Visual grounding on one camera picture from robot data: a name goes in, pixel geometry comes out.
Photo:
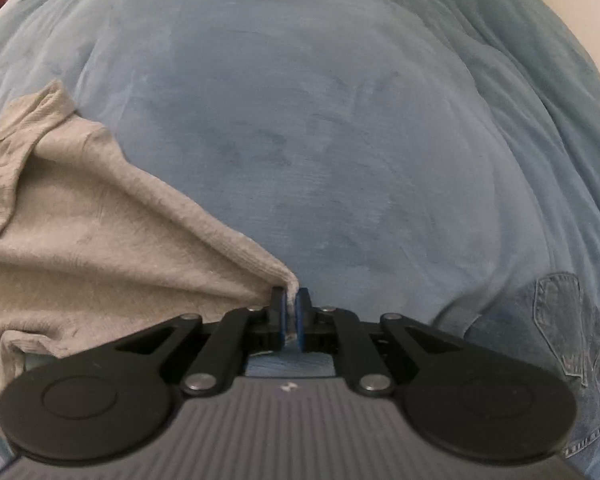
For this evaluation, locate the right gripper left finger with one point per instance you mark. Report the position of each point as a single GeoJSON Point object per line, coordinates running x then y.
{"type": "Point", "coordinates": [108, 401]}

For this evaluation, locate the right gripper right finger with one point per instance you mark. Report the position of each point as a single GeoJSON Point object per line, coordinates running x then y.
{"type": "Point", "coordinates": [466, 400]}

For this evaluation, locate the grey polo shirt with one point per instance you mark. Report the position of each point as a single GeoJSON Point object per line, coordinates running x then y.
{"type": "Point", "coordinates": [93, 249]}

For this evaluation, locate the dark blue jeans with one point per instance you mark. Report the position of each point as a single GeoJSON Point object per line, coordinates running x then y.
{"type": "Point", "coordinates": [551, 323]}

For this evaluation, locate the blue fleece duvet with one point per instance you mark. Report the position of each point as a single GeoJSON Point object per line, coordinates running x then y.
{"type": "Point", "coordinates": [423, 156]}

